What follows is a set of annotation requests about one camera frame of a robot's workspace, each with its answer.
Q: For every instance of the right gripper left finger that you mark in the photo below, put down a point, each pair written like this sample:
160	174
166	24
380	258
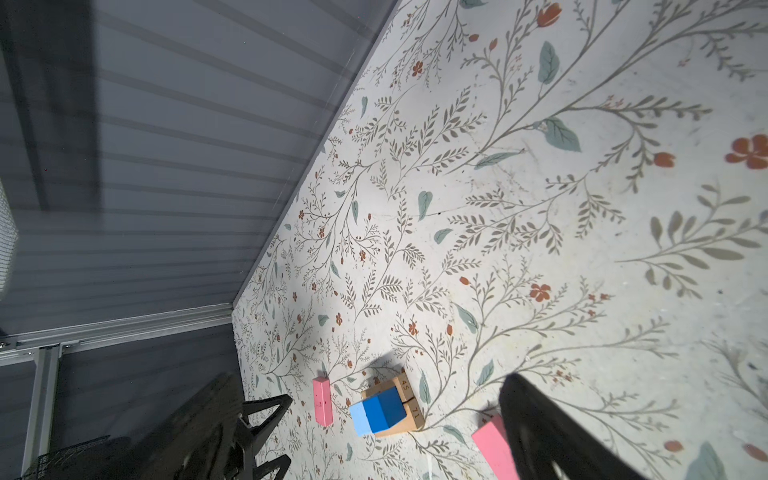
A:
216	434

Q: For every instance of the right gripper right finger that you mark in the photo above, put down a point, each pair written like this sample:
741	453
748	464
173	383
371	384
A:
543	439

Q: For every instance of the light pink rectangular block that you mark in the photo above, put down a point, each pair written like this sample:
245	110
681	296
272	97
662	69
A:
323	406

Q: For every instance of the light blue square block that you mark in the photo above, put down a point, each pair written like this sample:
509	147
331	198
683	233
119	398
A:
360	419

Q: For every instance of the blue cube block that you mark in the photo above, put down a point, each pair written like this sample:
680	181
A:
384	410

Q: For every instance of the natural wood plank block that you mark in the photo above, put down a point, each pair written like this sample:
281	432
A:
400	383

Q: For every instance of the floral patterned table mat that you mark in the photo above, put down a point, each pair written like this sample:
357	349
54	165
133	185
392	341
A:
575	191

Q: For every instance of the black wire basket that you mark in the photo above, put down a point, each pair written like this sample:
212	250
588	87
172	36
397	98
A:
56	461

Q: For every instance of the white wire mesh basket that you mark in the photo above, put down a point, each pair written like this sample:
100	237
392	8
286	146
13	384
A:
9	238

